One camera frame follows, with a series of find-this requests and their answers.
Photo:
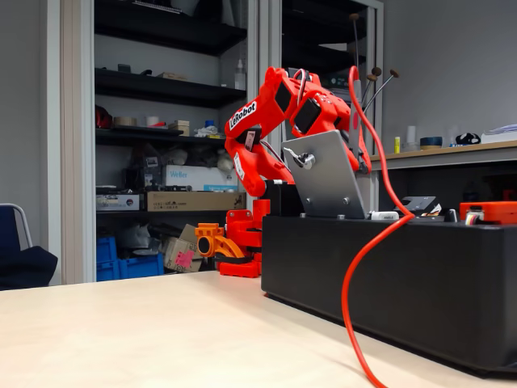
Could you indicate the white angle knob block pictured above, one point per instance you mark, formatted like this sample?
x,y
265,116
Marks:
x,y
383,216

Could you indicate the white tape roll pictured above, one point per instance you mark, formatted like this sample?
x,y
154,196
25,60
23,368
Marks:
x,y
152,121

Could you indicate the small cardboard box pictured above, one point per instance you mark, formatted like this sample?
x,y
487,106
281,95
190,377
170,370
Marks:
x,y
179,128

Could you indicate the white crumpled cloth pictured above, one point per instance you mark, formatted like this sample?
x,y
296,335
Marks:
x,y
207,132

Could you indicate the orange printed clamp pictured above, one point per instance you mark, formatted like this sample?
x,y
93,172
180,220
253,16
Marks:
x,y
218,242

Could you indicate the printed white box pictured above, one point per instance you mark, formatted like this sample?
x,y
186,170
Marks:
x,y
119,202

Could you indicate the long brown cardboard box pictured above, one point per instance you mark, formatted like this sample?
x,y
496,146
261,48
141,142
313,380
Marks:
x,y
194,201

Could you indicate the grey cabinet with black shelves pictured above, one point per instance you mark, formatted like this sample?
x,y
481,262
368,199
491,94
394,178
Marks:
x,y
76,161

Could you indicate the beige tape roll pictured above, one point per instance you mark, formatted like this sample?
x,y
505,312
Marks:
x,y
125,121

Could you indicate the blue chair metal frame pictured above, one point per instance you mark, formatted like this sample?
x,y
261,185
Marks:
x,y
10,226

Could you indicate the white plastic bottle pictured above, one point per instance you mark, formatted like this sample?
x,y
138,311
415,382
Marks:
x,y
240,77

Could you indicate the blue tape roll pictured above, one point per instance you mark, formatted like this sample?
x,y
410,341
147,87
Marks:
x,y
431,143

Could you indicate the red printed robot arm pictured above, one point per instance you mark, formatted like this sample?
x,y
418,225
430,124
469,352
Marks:
x,y
258,161

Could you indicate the low blue plastic crate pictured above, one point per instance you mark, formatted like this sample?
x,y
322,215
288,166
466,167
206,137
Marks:
x,y
141,266

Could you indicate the black and white object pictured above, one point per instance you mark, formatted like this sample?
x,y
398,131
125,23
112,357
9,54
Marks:
x,y
468,138

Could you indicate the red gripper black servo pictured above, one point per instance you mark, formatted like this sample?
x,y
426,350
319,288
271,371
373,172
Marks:
x,y
360,155

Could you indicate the white Weller box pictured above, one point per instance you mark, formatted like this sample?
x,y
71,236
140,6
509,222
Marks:
x,y
190,180

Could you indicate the dark blue cloth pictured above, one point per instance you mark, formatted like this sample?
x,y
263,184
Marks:
x,y
24,268

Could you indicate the grey stalks with brown tips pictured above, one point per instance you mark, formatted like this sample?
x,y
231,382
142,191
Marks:
x,y
394,73

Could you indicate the black task board box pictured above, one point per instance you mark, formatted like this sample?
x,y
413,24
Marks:
x,y
315,262

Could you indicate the black pull ball white tie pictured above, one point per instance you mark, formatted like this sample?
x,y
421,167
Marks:
x,y
291,154

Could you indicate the cardboard box pink sticker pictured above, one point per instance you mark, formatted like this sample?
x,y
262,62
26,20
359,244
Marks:
x,y
177,250

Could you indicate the red and black item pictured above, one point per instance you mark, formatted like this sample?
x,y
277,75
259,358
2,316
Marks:
x,y
103,118

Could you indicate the grey hinged door panel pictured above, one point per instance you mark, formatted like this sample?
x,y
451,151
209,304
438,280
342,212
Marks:
x,y
327,182

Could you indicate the wooden desk grey frame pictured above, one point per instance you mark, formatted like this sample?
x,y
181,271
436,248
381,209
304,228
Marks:
x,y
444,155

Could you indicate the red display module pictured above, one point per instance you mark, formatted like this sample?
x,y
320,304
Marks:
x,y
497,212

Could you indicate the yellow glue stick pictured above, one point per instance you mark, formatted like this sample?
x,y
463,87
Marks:
x,y
397,145

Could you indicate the tall blue plastic crate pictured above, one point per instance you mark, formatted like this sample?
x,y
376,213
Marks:
x,y
106,258

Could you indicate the white cylinder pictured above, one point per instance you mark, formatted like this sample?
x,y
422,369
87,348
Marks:
x,y
411,139

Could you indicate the green box stack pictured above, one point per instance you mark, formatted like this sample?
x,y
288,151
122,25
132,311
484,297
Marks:
x,y
337,81

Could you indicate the paper stack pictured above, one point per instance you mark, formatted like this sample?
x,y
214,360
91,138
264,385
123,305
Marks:
x,y
497,136

